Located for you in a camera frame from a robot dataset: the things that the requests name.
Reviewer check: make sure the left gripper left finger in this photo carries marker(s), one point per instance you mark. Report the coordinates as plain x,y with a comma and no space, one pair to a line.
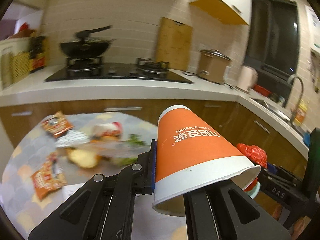
103,207

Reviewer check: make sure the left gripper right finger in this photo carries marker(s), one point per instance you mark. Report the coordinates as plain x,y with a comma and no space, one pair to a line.
223,211

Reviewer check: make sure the clear plastic bag red label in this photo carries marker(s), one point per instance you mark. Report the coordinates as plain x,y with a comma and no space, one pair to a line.
119,149

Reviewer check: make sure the orange soymilk paper cup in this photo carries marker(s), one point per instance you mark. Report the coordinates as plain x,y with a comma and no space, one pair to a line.
191,155

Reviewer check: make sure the red white paper cup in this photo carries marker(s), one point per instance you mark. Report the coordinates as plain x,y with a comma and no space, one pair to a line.
107,130

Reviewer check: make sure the orange panda snack packet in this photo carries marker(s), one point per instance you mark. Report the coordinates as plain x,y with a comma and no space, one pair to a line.
57,125

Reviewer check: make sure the light blue trash basket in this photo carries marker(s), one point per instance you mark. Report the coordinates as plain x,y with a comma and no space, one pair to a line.
253,189

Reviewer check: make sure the green leafy vegetable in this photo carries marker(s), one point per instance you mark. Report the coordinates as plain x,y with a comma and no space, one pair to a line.
135,139

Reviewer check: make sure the wooden base cabinets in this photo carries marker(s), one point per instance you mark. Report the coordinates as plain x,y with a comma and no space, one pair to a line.
237,123

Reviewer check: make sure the black gas stove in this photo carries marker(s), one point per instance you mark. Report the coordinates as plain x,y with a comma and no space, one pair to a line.
142,69

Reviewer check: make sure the brown slow cooker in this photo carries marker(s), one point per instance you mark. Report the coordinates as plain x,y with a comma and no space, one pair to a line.
212,65

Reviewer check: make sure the dark window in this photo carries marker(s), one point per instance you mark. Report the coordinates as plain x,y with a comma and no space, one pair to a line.
273,44

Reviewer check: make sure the yellow slotted basket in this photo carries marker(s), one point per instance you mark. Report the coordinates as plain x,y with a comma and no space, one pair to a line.
20,66

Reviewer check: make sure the wooden cutting board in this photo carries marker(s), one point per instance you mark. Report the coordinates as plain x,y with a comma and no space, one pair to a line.
174,44

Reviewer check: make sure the soy sauce bottle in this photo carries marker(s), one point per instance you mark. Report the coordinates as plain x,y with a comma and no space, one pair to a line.
37,58

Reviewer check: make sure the black wok with handle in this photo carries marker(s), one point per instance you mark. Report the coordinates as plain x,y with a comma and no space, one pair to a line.
84,46

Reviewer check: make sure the yellow wall cabinet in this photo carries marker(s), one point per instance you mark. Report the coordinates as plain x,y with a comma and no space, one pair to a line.
231,12

